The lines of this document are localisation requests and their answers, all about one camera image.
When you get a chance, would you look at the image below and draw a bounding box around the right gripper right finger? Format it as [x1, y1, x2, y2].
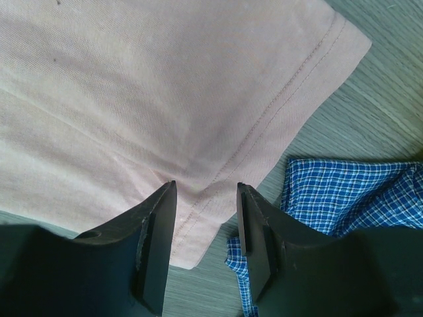
[237, 182, 334, 302]

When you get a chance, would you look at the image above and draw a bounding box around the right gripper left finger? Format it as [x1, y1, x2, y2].
[74, 181, 177, 316]

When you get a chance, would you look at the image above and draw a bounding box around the pink printed t shirt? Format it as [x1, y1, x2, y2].
[1, 1, 371, 269]

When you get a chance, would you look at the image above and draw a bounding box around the blue checkered shirt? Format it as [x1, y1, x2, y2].
[226, 159, 422, 316]

